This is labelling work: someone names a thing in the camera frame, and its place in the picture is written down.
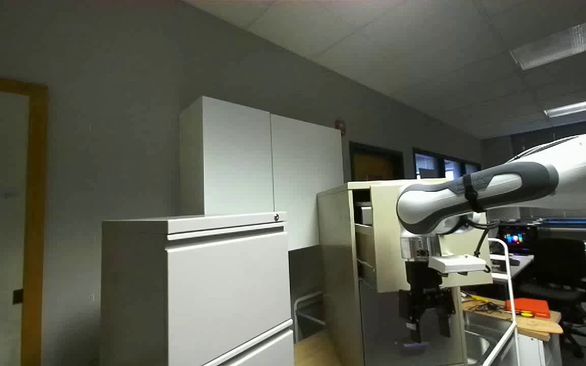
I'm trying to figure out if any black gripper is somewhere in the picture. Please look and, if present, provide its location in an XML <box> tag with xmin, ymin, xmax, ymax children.
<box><xmin>400</xmin><ymin>262</ymin><xmax>454</xmax><ymax>344</ymax></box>

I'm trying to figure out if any beige top file drawer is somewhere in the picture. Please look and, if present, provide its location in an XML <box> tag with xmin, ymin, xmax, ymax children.
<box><xmin>352</xmin><ymin>179</ymin><xmax>492</xmax><ymax>293</ymax></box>

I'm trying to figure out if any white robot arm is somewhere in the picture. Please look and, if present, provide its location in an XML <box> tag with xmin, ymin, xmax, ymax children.
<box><xmin>395</xmin><ymin>135</ymin><xmax>586</xmax><ymax>244</ymax></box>

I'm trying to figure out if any beige file cabinet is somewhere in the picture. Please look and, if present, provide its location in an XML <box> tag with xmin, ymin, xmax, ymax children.
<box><xmin>318</xmin><ymin>180</ymin><xmax>487</xmax><ymax>366</ymax></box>

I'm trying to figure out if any wooden workbench top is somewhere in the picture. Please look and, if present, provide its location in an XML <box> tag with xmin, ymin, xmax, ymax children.
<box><xmin>461</xmin><ymin>295</ymin><xmax>563</xmax><ymax>341</ymax></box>

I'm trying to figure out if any grey lateral file cabinet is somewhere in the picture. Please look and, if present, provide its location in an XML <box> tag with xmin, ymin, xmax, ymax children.
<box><xmin>99</xmin><ymin>211</ymin><xmax>293</xmax><ymax>366</ymax></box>

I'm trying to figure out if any tall white storage cabinet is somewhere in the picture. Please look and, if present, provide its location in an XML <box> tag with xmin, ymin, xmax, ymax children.
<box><xmin>180</xmin><ymin>95</ymin><xmax>343</xmax><ymax>249</ymax></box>

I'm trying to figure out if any orange box on bench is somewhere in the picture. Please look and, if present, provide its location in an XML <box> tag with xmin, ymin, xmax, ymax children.
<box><xmin>505</xmin><ymin>297</ymin><xmax>552</xmax><ymax>319</ymax></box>

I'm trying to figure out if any black office chair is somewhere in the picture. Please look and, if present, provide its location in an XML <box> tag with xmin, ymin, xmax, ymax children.
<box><xmin>518</xmin><ymin>238</ymin><xmax>586</xmax><ymax>357</ymax></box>

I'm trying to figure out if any dark doorway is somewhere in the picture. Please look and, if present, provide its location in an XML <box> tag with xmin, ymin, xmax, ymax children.
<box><xmin>350</xmin><ymin>142</ymin><xmax>406</xmax><ymax>180</ymax></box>

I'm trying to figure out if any fluorescent ceiling light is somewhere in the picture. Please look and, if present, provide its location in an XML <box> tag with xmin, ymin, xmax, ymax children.
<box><xmin>543</xmin><ymin>99</ymin><xmax>586</xmax><ymax>118</ymax></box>

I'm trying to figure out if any ceiling light panel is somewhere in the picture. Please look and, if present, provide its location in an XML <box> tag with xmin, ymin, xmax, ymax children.
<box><xmin>511</xmin><ymin>23</ymin><xmax>586</xmax><ymax>71</ymax></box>

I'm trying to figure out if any wood framed whiteboard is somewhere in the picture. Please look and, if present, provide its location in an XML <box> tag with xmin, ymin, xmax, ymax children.
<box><xmin>0</xmin><ymin>77</ymin><xmax>47</xmax><ymax>366</ymax></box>

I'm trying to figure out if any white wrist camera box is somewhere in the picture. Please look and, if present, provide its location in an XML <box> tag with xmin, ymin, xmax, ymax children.
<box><xmin>430</xmin><ymin>255</ymin><xmax>487</xmax><ymax>275</ymax></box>

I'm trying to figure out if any white metal cart frame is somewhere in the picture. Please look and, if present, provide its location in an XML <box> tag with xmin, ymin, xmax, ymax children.
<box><xmin>464</xmin><ymin>238</ymin><xmax>518</xmax><ymax>366</ymax></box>

